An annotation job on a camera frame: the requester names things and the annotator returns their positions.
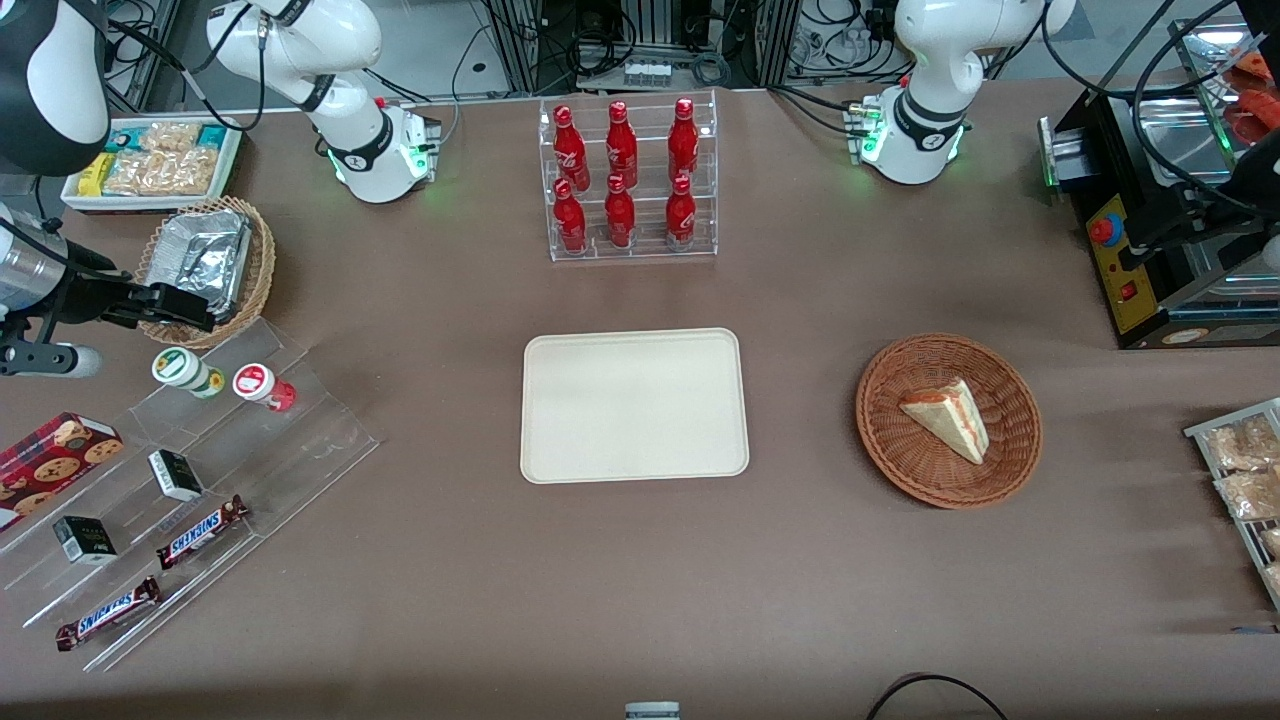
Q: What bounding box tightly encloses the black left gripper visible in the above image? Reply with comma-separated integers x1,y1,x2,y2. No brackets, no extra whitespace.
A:
1133,183,1280,265

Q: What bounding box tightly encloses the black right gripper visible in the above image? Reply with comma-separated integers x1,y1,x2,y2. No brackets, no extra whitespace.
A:
58,268,218,333

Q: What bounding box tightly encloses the silver foil tray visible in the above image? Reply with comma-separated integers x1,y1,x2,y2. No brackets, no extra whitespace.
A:
137,208,253,323

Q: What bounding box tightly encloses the red gum bottle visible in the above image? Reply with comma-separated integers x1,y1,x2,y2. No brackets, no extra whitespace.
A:
232,363,298,413

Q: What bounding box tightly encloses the tray of packaged pastries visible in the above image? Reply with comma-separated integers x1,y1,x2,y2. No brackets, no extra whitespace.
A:
1184,398,1280,611

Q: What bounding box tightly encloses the beige plastic tray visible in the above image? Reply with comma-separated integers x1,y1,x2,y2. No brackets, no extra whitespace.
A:
519,327,751,486

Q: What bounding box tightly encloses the light wicker basket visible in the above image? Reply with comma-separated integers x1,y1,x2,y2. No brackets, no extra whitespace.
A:
132,195,277,350

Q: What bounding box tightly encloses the black machine with yellow panel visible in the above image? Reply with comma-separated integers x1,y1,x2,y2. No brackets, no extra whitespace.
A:
1038,85,1280,351

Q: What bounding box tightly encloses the red snack packet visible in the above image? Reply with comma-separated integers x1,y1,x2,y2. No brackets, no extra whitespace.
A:
1224,50,1280,144

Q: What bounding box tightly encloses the clear rice cracker bag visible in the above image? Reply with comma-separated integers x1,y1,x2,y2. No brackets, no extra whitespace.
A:
104,148,218,197

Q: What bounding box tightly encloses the white snack bin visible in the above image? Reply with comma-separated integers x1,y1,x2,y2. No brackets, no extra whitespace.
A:
60,116,244,215

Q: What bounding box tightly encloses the small black box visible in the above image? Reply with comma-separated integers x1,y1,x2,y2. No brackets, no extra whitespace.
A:
148,449,205,503
52,515,118,566

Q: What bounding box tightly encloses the clear acrylic stepped display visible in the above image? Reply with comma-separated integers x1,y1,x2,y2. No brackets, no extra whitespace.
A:
0,318,381,673

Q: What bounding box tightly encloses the red cookie box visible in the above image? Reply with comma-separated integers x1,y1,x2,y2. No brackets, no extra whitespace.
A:
0,412,126,531

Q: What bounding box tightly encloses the clear cracker snack bag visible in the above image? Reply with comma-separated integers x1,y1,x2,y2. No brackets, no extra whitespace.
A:
1214,468,1280,522
1204,414,1280,472

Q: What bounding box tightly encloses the snickers bar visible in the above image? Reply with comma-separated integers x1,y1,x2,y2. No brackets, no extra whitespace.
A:
155,495,251,571
55,576,163,652

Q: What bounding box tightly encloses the triangular wrapped sandwich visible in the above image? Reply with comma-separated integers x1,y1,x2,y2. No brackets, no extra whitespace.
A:
898,377,991,466

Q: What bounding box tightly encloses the round brown wicker basket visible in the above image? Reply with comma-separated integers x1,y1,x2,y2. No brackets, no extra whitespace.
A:
855,332,1044,511

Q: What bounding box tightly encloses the red cola bottle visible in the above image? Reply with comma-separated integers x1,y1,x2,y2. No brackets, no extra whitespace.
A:
553,178,588,254
605,100,639,189
668,97,700,183
665,175,698,251
553,104,591,192
604,174,637,249

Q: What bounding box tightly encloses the clear acrylic bottle rack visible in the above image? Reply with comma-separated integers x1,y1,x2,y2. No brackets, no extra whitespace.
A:
538,88,719,263

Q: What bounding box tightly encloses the black cable loop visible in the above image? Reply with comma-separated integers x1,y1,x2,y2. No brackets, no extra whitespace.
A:
865,673,1011,720

